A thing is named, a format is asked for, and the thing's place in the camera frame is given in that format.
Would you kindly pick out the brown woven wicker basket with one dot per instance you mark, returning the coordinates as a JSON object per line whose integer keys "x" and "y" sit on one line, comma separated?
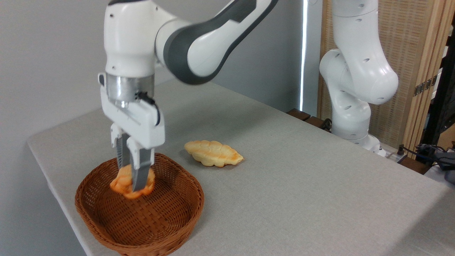
{"x": 160, "y": 217}

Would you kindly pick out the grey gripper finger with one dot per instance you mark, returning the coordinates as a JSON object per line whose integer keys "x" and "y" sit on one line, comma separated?
{"x": 140, "y": 167}
{"x": 122, "y": 151}

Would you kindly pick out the black metal stand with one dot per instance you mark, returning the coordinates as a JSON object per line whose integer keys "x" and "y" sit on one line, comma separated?
{"x": 442, "y": 89}

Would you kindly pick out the bamboo folding screen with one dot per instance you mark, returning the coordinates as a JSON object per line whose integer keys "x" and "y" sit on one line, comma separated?
{"x": 412, "y": 39}

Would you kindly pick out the grey power adapter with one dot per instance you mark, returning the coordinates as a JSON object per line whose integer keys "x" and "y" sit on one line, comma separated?
{"x": 450, "y": 167}

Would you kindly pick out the small golden fish-shaped bread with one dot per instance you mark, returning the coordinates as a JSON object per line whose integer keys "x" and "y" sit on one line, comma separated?
{"x": 122, "y": 183}

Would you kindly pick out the metal screen hinge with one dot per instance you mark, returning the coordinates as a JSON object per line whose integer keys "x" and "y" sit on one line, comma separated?
{"x": 425, "y": 85}

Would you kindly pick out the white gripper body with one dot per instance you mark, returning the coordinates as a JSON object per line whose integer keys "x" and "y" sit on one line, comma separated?
{"x": 142, "y": 124}

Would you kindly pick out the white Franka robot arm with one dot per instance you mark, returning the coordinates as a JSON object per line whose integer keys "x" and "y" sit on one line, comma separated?
{"x": 359, "y": 71}

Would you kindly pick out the dark brown wooden block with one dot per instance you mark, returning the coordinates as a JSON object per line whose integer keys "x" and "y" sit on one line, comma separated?
{"x": 414, "y": 165}
{"x": 315, "y": 122}
{"x": 298, "y": 114}

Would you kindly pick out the long golden leaf-shaped bread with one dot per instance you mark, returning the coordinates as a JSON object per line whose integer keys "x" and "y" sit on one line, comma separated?
{"x": 213, "y": 153}

